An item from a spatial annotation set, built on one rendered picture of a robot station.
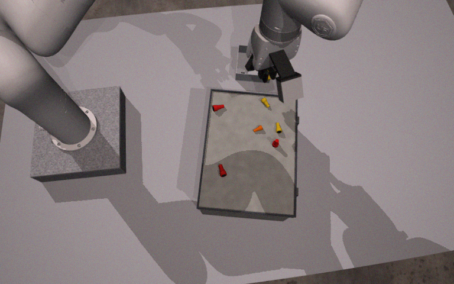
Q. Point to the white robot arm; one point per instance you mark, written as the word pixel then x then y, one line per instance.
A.
pixel 44 27

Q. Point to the grey flat rectangular case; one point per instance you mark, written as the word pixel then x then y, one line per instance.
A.
pixel 261 180

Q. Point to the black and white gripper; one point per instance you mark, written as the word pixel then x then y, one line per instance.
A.
pixel 260 47

